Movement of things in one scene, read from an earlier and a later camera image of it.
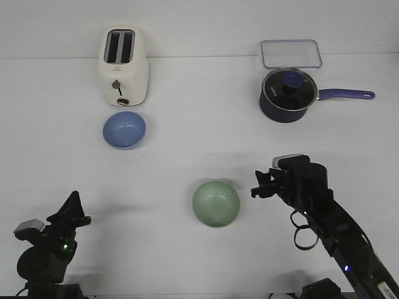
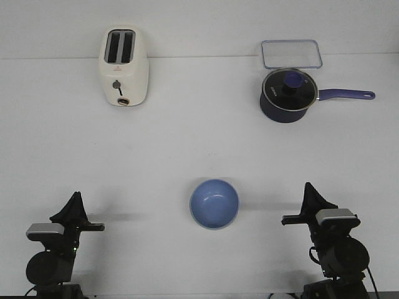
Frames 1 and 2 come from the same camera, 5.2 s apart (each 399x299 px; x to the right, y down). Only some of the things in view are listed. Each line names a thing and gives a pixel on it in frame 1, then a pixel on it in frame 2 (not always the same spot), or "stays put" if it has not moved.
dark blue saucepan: [281, 115] stays put
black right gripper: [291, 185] → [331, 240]
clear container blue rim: [290, 53] stays put
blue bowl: [124, 129] → [214, 203]
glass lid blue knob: [290, 88] stays put
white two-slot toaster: [123, 61] stays put
